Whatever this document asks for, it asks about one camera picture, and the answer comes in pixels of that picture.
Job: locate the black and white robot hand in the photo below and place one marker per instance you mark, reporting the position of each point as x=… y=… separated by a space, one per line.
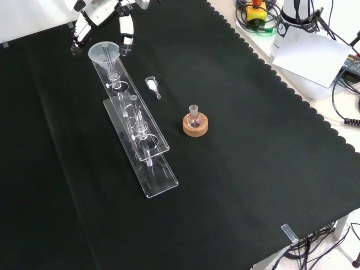
x=98 y=14

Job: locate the translucent plastic funnel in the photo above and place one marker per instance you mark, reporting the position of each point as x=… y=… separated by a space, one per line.
x=97 y=54

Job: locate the glass weighing funnel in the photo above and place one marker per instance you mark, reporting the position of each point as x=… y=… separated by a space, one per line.
x=151 y=83

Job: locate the clear acrylic funnel stand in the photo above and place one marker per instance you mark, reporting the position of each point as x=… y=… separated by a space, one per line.
x=152 y=166

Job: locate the clear cloth clip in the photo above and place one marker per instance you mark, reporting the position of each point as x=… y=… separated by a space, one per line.
x=71 y=25
x=289 y=233
x=5 y=44

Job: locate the small round-bottom glass flask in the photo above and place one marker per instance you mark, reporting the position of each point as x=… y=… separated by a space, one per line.
x=195 y=119

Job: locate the yellow stop button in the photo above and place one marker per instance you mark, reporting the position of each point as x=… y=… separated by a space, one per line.
x=256 y=12

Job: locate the black bench cloth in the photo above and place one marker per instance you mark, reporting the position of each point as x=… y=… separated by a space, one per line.
x=239 y=182

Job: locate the black power adapter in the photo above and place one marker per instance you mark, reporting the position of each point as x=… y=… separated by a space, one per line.
x=353 y=64

